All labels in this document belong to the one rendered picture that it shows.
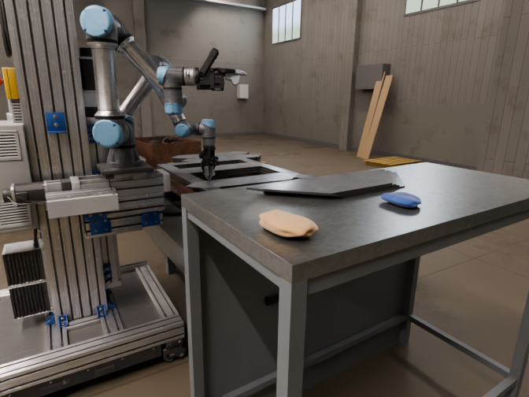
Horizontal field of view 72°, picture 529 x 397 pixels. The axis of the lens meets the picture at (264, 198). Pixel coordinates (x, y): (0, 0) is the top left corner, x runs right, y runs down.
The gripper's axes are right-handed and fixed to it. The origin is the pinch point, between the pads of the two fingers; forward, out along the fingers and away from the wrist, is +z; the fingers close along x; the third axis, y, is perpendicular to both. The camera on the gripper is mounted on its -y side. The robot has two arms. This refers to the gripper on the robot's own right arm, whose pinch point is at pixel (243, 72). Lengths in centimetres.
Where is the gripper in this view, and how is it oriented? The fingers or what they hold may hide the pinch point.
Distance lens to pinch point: 161.2
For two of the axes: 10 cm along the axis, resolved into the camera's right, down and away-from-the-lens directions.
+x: 0.9, 1.3, -9.9
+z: 10.0, -0.1, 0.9
